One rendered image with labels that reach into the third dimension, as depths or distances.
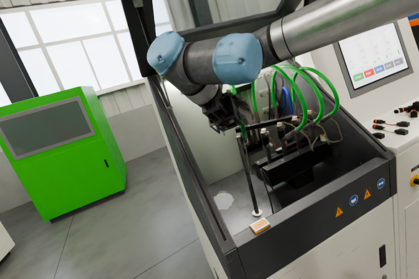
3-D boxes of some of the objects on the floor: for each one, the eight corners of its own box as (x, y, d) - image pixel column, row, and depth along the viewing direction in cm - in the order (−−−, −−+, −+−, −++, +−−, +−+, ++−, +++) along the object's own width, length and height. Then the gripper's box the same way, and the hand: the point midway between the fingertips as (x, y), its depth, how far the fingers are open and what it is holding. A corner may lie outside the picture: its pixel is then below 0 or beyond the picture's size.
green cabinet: (46, 227, 271) (-21, 112, 230) (66, 197, 347) (18, 105, 305) (127, 193, 299) (80, 85, 258) (128, 172, 375) (92, 85, 333)
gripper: (183, 121, 47) (225, 149, 63) (236, 96, 42) (267, 134, 58) (181, 92, 52) (221, 126, 67) (229, 66, 47) (259, 109, 62)
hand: (239, 120), depth 63 cm, fingers open, 7 cm apart
